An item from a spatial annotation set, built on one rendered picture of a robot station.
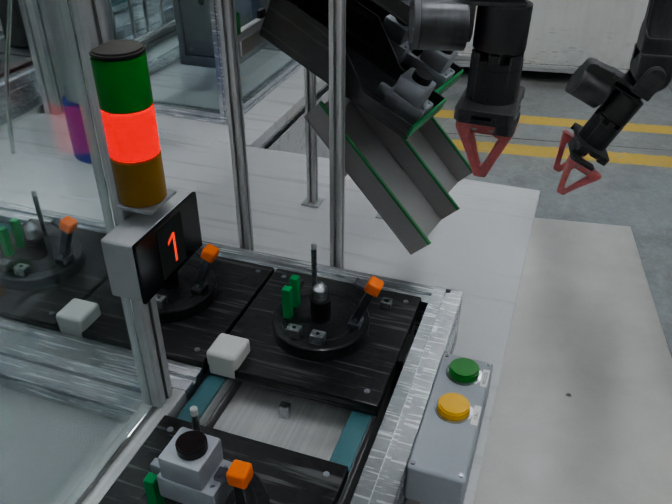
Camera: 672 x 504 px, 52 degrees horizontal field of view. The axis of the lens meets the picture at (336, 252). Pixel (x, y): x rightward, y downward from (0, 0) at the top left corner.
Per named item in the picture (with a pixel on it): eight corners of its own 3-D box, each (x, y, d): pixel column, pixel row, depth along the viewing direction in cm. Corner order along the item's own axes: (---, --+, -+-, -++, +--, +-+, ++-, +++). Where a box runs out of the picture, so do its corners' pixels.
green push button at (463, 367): (480, 371, 94) (482, 360, 93) (475, 391, 91) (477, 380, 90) (451, 364, 95) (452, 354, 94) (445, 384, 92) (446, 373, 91)
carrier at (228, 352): (421, 307, 106) (426, 238, 99) (376, 417, 87) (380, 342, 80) (276, 277, 113) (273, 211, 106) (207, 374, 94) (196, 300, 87)
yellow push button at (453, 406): (471, 407, 89) (473, 395, 87) (465, 429, 85) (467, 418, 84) (440, 399, 90) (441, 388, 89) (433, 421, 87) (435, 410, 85)
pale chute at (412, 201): (441, 219, 121) (460, 208, 118) (410, 255, 112) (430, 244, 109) (343, 91, 119) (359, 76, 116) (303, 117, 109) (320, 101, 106)
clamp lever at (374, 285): (364, 318, 97) (385, 281, 92) (359, 326, 95) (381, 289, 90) (341, 305, 97) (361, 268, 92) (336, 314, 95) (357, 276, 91)
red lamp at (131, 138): (170, 145, 70) (163, 99, 67) (143, 166, 66) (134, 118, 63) (127, 139, 71) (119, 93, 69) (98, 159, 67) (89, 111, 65)
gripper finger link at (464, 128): (447, 179, 83) (457, 104, 77) (459, 155, 88) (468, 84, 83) (504, 189, 81) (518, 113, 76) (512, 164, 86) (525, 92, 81)
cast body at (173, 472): (237, 481, 70) (232, 434, 66) (216, 516, 67) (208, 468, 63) (166, 457, 73) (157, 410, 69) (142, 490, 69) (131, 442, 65)
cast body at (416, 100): (425, 118, 107) (447, 82, 102) (414, 128, 104) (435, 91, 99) (382, 88, 108) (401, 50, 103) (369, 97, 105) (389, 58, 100)
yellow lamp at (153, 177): (176, 189, 73) (170, 146, 70) (150, 211, 69) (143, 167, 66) (135, 182, 74) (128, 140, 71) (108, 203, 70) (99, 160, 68)
